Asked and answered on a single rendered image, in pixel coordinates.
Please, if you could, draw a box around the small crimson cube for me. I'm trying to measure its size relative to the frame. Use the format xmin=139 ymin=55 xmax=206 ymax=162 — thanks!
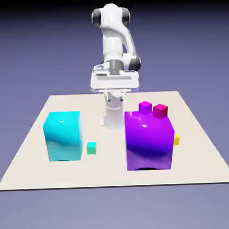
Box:
xmin=152 ymin=103 xmax=169 ymax=119

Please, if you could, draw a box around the large cyan box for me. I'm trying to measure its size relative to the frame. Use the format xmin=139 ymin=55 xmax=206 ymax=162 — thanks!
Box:
xmin=41 ymin=110 xmax=85 ymax=163

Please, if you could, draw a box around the small magenta cube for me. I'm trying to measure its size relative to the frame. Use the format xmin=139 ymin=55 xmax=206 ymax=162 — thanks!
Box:
xmin=138 ymin=100 xmax=152 ymax=115

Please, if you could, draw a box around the large purple box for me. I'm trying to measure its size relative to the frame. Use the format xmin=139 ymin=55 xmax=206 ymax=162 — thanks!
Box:
xmin=124 ymin=109 xmax=177 ymax=172

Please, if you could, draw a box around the small teal cube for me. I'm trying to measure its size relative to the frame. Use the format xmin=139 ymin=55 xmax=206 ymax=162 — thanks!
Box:
xmin=86 ymin=142 xmax=98 ymax=156

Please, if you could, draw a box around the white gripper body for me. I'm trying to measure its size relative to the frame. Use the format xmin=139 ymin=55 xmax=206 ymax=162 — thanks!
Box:
xmin=89 ymin=68 xmax=141 ymax=94

